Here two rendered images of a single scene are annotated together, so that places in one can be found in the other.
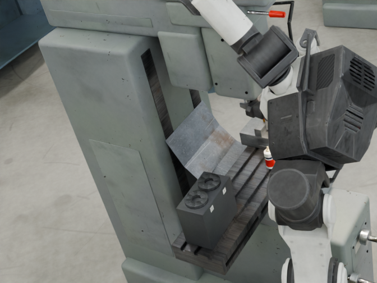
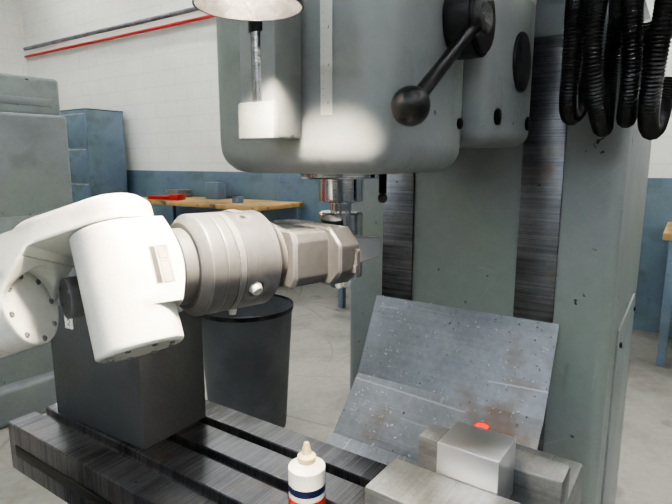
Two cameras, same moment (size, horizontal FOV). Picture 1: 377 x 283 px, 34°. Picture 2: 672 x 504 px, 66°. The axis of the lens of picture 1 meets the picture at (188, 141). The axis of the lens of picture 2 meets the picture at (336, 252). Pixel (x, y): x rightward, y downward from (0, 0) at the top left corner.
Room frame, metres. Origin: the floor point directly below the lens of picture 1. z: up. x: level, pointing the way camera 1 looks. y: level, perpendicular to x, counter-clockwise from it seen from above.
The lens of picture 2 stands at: (1.97, -0.83, 1.32)
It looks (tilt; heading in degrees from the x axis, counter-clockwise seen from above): 10 degrees down; 82
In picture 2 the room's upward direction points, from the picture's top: straight up
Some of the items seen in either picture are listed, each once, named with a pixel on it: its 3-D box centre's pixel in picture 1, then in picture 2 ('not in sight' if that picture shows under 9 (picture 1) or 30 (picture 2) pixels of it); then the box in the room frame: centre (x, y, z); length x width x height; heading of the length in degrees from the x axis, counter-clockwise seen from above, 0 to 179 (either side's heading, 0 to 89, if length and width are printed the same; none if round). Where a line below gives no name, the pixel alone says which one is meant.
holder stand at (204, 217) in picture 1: (207, 208); (126, 356); (1.75, 0.00, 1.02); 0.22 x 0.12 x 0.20; 140
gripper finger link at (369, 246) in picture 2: not in sight; (360, 249); (2.07, -0.31, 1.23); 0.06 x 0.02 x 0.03; 34
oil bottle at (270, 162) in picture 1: (269, 156); (307, 488); (2.01, -0.31, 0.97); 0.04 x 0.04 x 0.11
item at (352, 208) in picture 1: (280, 242); not in sight; (2.04, -0.30, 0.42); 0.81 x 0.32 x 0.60; 48
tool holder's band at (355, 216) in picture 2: not in sight; (340, 216); (2.05, -0.28, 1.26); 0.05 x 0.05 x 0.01
